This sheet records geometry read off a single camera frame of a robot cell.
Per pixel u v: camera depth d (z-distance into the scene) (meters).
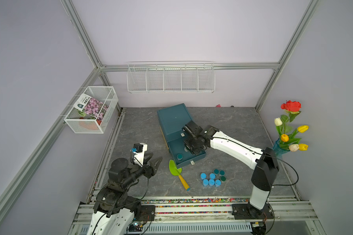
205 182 0.81
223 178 0.83
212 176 0.83
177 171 0.87
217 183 0.81
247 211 0.65
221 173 0.85
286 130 0.77
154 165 0.60
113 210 0.45
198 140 0.59
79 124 0.73
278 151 0.78
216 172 0.85
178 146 0.87
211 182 0.81
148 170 0.59
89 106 0.73
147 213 0.74
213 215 0.74
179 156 0.83
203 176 0.83
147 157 0.68
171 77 0.98
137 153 0.56
